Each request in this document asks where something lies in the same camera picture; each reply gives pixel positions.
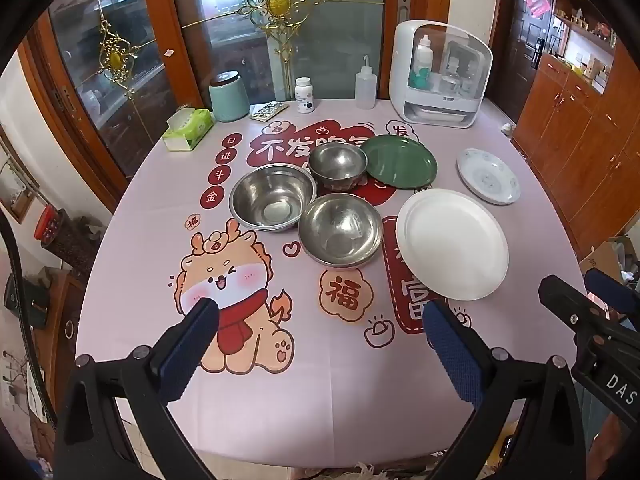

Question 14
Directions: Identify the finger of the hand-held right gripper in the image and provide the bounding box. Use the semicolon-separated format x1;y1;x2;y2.
584;267;640;311
538;275;608;341

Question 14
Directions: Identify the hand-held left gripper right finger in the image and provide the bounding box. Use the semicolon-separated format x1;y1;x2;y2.
421;300;588;480

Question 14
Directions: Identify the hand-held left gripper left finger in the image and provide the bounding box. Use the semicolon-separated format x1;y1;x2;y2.
54;298;221;480

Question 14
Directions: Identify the plain white plate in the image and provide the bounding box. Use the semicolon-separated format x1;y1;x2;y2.
396;188;510;302

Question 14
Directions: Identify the patterned white plate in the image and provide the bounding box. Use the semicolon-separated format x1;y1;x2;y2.
456;148;521;205

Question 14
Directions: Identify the large steel bowl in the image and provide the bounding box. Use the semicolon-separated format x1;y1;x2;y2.
229;163;319;233

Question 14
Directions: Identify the medium steel bowl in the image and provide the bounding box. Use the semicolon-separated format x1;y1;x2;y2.
298;192;385;268

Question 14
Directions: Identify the green plate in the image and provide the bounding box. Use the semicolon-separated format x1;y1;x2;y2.
360;135;439;190

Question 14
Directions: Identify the small steel bowl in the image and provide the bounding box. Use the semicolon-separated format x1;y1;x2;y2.
308;142;368;193

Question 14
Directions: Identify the cardboard box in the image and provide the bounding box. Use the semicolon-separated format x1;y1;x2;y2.
579;237;640;281

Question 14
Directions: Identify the pink printed tablecloth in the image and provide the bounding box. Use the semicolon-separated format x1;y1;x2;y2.
75;97;588;471

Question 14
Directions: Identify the wooden side table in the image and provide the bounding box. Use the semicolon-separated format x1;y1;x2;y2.
30;270;87;411

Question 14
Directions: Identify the wooden cabinet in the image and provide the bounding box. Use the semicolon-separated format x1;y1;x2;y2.
512;52;640;256

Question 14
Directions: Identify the black device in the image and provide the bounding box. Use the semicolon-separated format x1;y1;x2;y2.
5;277;51;331

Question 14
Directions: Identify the red lidded jar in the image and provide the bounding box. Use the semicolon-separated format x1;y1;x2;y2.
34;205;63;246

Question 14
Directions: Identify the green tissue box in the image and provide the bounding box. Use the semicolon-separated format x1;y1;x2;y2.
162;106;215;152

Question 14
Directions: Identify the dark wooden door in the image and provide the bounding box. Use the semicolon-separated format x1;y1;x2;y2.
492;0;556;126

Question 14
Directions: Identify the silver blister pack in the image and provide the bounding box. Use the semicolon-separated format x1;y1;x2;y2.
249;101;290;122

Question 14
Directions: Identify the teal canister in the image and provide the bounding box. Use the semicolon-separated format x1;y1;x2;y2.
208;70;250;123

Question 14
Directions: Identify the white dropper bottle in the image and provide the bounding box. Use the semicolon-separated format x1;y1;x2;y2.
412;34;435;87

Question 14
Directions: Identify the white pill bottle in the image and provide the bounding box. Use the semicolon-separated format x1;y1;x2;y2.
294;77;315;114

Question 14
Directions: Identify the white storage cabinet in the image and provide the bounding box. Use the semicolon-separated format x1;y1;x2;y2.
389;20;493;129

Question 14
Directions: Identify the clear squeeze bottle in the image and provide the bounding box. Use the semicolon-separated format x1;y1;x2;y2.
355;55;377;110

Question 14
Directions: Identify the gold door ornament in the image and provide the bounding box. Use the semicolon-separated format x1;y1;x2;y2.
97;20;141;96
245;0;313;36

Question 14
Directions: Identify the wooden framed glass door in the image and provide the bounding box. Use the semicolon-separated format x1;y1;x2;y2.
167;0;401;106
20;0;201;191

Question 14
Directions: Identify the black cable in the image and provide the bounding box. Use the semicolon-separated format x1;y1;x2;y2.
0;215;61;431

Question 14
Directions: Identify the wooden picture frame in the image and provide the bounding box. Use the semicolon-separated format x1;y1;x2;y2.
0;125;38;223

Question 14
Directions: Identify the wooden wall shelf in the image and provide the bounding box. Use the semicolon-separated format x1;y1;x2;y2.
552;0;621;53

